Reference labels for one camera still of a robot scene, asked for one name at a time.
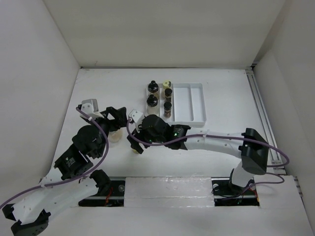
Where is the black-lid spice jar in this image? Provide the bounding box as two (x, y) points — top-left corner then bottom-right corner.
(164, 88), (173, 102)
(163, 101), (172, 118)

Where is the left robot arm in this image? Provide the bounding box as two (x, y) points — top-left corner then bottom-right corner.
(0, 105), (127, 236)

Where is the black-capped jar with chunks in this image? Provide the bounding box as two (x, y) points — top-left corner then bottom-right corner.
(147, 80), (159, 99)

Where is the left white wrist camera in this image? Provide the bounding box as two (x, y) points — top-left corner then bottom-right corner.
(78, 98), (104, 119)

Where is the aluminium rail at right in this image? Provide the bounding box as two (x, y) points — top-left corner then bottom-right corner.
(245, 67), (283, 165)

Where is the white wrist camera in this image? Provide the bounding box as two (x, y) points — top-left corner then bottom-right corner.
(78, 98), (104, 119)
(128, 109), (145, 129)

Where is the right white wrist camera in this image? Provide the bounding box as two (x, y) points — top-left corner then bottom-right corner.
(128, 109), (145, 129)

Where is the wide clear glass jar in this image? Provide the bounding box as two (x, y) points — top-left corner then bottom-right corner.
(108, 129), (123, 144)

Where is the black-capped jar with powder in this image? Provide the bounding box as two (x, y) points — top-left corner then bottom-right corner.
(146, 94), (159, 115)

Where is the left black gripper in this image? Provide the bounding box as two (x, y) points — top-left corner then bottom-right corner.
(88, 107), (127, 157)

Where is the yellow-lid shaker bottle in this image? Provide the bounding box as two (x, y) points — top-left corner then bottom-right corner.
(162, 80), (172, 91)

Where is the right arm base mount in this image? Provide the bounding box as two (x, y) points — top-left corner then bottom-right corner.
(211, 178), (260, 207)

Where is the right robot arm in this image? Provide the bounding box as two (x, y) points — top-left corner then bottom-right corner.
(127, 115), (269, 194)

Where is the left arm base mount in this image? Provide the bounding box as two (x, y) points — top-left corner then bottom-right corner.
(78, 177), (126, 207)

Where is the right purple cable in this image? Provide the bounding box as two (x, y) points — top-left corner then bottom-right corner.
(126, 118), (290, 185)

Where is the white divided tray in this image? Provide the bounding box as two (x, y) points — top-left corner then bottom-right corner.
(145, 82), (207, 127)

